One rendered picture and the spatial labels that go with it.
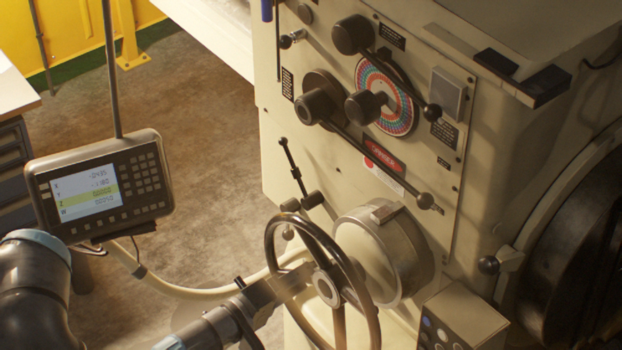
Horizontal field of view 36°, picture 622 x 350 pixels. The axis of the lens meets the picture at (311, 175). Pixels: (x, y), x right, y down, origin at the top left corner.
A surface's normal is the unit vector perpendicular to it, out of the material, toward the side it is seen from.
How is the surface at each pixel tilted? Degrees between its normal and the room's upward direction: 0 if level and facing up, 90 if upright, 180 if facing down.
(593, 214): 39
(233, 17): 0
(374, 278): 88
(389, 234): 21
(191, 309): 0
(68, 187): 70
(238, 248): 0
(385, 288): 88
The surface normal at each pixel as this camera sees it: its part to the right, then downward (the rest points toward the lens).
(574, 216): -0.53, -0.23
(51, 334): 0.66, -0.23
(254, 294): 0.20, -0.51
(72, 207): 0.39, 0.35
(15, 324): -0.09, -0.20
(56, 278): 0.75, -0.54
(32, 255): 0.16, -0.73
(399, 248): 0.40, -0.22
